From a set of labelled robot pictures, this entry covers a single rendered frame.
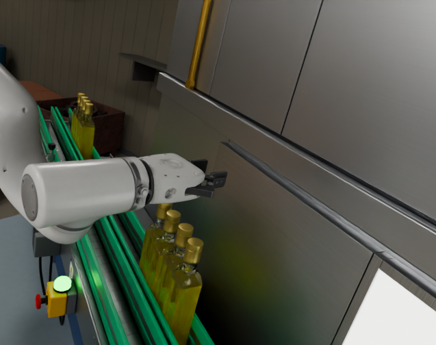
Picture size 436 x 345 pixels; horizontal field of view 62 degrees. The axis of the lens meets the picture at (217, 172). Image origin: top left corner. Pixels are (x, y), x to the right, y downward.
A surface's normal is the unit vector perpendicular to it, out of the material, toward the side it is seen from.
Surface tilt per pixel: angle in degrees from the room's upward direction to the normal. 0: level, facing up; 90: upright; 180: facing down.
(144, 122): 90
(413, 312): 90
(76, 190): 59
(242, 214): 90
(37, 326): 0
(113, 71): 90
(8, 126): 105
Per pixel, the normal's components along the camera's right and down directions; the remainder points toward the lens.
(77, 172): 0.50, -0.63
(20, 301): 0.23, -0.91
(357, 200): -0.84, 0.00
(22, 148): 0.84, 0.46
